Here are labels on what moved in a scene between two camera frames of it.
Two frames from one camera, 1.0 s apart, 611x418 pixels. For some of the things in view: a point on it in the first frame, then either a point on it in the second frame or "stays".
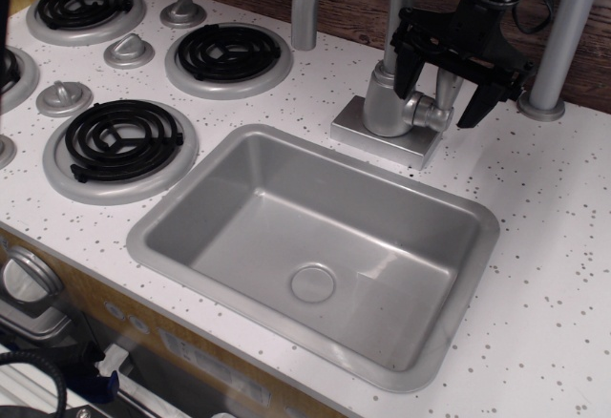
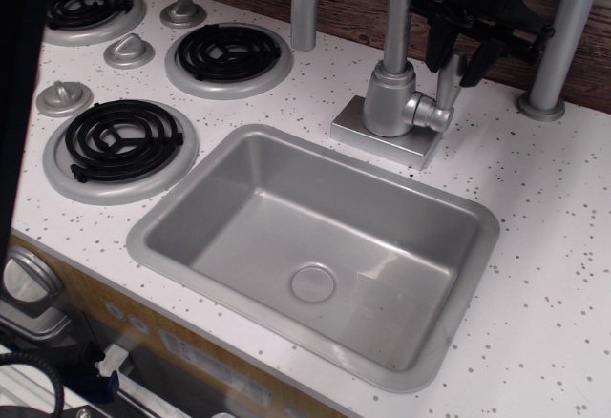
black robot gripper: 470,39 to 491,8
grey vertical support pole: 563,43 stays
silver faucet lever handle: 421,110 stays
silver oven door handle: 50,324 stays
